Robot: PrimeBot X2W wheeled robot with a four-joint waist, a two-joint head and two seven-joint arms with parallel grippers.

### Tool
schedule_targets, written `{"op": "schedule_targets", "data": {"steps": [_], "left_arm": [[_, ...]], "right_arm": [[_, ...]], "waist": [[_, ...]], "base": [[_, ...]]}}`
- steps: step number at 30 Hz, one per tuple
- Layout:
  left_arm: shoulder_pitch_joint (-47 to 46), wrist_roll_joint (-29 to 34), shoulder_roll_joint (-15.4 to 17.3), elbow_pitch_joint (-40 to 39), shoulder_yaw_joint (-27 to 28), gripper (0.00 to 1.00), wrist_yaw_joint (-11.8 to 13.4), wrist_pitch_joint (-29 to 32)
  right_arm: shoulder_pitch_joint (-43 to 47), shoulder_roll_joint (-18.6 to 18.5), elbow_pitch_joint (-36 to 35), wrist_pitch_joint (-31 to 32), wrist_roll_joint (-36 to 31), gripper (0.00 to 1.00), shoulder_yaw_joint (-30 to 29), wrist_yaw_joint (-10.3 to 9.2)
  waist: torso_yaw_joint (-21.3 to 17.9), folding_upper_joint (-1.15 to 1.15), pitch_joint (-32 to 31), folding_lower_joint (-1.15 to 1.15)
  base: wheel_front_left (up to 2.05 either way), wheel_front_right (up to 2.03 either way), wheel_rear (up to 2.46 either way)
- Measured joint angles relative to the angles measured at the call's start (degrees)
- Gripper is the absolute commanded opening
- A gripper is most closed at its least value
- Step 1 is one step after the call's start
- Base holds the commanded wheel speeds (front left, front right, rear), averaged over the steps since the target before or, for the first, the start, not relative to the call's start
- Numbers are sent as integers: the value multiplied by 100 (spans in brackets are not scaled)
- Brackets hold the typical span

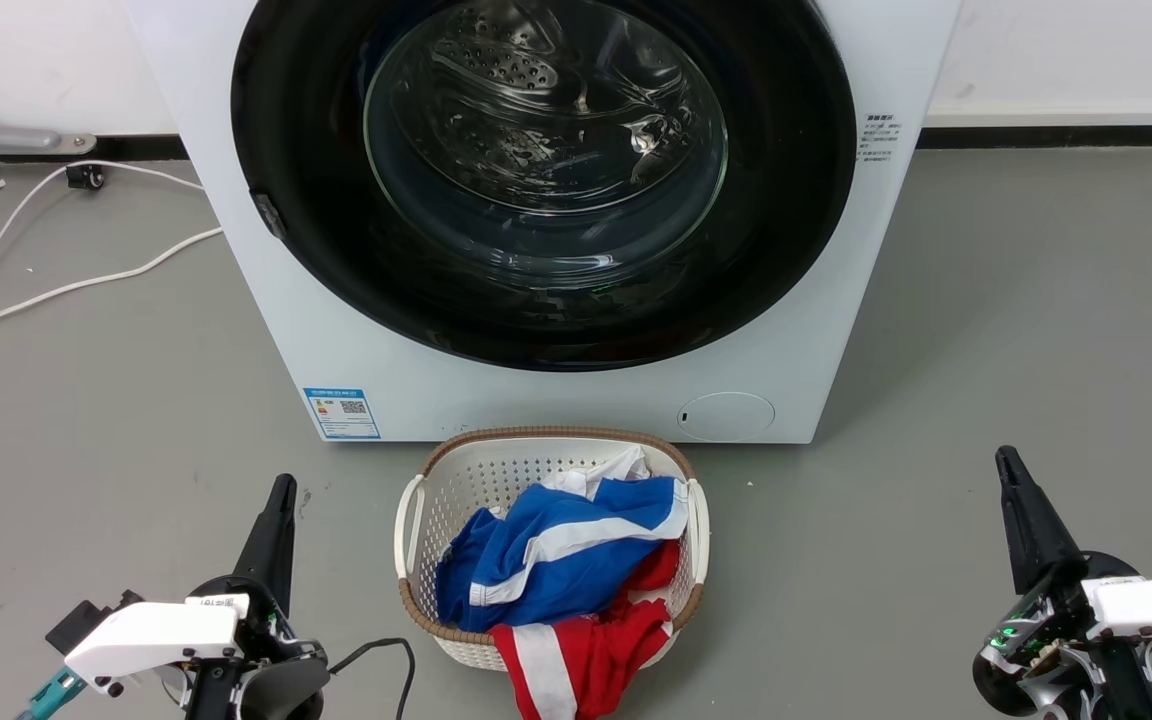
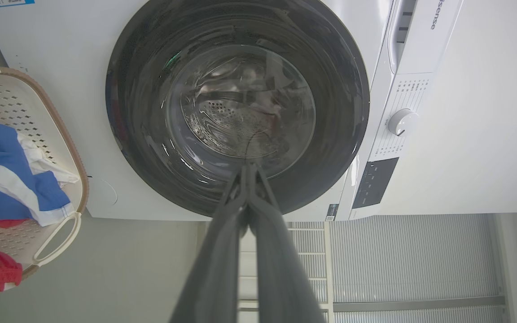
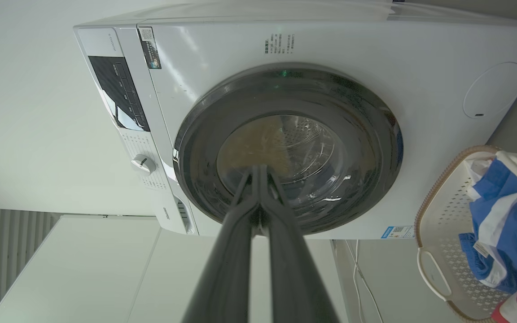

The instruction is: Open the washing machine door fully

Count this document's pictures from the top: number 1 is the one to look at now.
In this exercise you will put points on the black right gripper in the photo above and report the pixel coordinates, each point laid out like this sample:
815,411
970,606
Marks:
1046,650

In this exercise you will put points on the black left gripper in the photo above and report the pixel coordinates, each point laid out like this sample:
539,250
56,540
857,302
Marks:
276,685

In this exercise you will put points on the round black glass washer door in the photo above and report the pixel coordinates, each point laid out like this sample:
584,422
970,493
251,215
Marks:
786,200

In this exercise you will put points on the white front-load washing machine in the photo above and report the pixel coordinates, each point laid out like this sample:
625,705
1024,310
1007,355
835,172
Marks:
536,405

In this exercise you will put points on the metal door hinge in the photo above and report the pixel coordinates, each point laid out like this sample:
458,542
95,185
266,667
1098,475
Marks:
269,215

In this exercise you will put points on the blue energy label sticker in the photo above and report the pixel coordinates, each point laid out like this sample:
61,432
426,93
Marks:
341,414

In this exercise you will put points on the cream plastic laundry basket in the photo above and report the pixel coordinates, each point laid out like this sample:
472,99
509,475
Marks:
456,480

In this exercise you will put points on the blue white striped garment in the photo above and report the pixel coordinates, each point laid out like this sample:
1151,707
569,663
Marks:
536,560

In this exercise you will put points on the round white filter cover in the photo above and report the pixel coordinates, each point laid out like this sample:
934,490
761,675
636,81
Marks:
726,416

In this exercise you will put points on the red white striped garment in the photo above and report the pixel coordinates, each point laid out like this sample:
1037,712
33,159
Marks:
606,650

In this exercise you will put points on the small text sticker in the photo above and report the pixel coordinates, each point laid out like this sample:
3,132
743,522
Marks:
878,138

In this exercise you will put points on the stainless steel washer drum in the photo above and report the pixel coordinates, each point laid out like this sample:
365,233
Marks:
536,70

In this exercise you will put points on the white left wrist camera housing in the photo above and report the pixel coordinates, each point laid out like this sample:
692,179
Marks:
156,635

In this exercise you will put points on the grey wall pipe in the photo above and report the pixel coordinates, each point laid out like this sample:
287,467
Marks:
6,137

